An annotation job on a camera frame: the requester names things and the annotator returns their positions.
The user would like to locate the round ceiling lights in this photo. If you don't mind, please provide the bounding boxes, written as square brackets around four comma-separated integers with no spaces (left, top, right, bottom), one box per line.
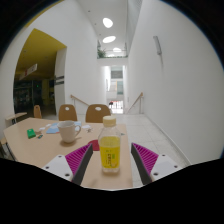
[102,17,123,54]

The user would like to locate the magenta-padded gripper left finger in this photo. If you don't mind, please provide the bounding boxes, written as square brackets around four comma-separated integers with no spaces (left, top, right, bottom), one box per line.
[42,143,94,186]

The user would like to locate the clear bottle with yellow drink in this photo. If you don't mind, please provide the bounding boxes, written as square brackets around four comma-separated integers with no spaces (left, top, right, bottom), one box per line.
[97,115,122,174]

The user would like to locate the light wooden table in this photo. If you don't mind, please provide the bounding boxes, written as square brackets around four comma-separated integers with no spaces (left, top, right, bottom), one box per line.
[4,111,28,125]

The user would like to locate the small green box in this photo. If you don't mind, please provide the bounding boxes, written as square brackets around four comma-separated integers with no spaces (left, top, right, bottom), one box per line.
[26,128,37,140]

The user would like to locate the grey wall lamp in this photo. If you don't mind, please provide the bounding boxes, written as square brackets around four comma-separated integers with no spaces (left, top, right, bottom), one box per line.
[152,35,163,56]

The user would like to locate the light blue printed paper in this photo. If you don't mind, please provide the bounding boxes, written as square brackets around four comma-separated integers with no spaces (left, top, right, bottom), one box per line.
[45,121,83,135]

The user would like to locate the white ceramic mug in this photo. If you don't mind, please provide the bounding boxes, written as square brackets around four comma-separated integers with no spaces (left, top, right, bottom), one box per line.
[57,120,82,144]

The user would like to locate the white hanging sign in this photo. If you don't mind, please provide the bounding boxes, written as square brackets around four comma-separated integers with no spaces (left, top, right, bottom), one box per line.
[18,63,38,81]

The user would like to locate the brown wooden chair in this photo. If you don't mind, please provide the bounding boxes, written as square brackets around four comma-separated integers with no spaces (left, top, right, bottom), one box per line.
[85,103,112,124]
[58,103,78,122]
[32,104,43,120]

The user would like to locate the wooden stair handrail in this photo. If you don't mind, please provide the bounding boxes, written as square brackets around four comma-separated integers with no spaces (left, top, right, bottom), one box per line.
[69,94,90,108]
[126,92,145,115]

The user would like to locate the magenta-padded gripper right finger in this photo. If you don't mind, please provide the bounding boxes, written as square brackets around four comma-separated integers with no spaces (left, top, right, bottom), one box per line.
[130,142,184,186]

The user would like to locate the green potted plant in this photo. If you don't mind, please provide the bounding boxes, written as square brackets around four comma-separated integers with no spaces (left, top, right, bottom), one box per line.
[97,48,108,59]

